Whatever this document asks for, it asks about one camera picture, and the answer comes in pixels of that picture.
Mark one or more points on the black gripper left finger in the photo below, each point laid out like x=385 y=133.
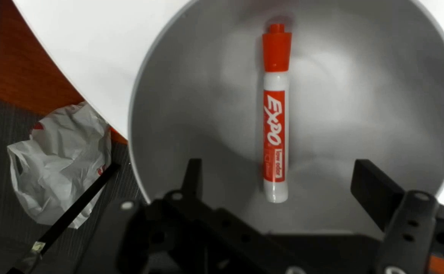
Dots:
x=194 y=181

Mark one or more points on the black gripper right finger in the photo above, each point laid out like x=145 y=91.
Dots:
x=376 y=191

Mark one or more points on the red Expo marker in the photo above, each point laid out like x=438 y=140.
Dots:
x=276 y=112

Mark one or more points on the grey bowl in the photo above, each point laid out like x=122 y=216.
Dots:
x=344 y=117

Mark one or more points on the thin black bar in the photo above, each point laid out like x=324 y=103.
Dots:
x=75 y=208

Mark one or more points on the crumpled white plastic bag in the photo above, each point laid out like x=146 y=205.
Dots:
x=60 y=162

